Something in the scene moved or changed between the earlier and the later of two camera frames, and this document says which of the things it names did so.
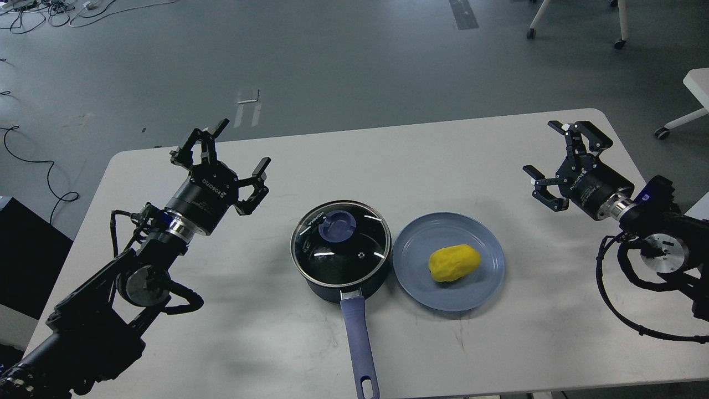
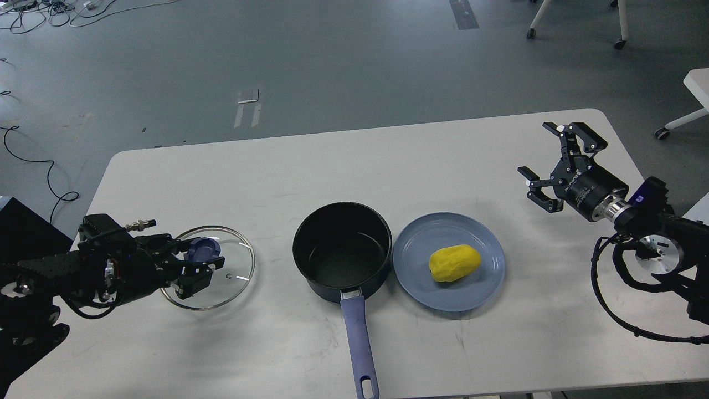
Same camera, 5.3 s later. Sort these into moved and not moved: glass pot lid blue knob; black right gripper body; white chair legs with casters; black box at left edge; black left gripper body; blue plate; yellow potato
Moved: glass pot lid blue knob; black left gripper body
Not moved: white chair legs with casters; blue plate; black right gripper body; yellow potato; black box at left edge
